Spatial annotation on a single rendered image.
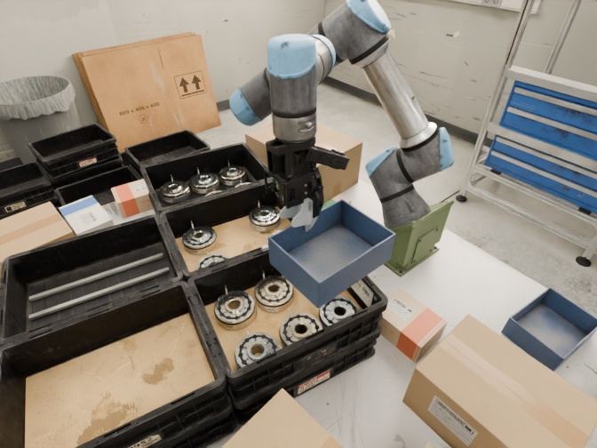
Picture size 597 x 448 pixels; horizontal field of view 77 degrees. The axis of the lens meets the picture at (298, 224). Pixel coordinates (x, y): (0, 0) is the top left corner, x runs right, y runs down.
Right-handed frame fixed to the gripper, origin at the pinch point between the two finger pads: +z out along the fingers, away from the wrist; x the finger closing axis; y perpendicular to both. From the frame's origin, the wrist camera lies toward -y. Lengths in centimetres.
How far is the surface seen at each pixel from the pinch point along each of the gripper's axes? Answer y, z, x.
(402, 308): -24.8, 35.7, 10.0
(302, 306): -0.5, 29.4, -4.0
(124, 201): 20, 29, -88
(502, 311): -53, 44, 25
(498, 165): -195, 73, -47
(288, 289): 0.5, 26.1, -8.6
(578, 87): -193, 17, -20
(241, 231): -3.2, 26.9, -39.5
